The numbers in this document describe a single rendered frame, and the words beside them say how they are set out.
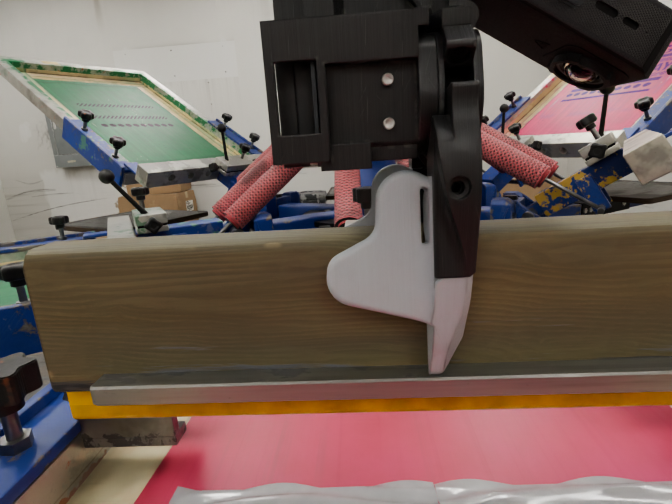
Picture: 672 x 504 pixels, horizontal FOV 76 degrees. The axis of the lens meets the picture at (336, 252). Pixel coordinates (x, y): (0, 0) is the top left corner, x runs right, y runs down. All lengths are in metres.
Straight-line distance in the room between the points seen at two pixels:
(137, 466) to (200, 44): 4.50
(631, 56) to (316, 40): 0.12
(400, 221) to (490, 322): 0.07
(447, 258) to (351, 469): 0.21
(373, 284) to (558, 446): 0.24
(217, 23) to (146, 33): 0.70
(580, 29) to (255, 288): 0.17
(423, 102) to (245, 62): 4.45
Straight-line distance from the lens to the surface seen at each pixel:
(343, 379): 0.21
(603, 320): 0.24
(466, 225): 0.17
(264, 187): 0.92
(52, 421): 0.40
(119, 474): 0.40
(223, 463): 0.38
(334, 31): 0.18
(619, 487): 0.36
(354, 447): 0.37
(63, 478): 0.39
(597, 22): 0.21
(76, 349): 0.26
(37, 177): 5.55
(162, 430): 0.36
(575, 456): 0.38
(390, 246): 0.18
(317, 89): 0.18
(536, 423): 0.41
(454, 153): 0.16
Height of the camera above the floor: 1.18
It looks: 14 degrees down
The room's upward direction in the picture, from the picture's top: 4 degrees counter-clockwise
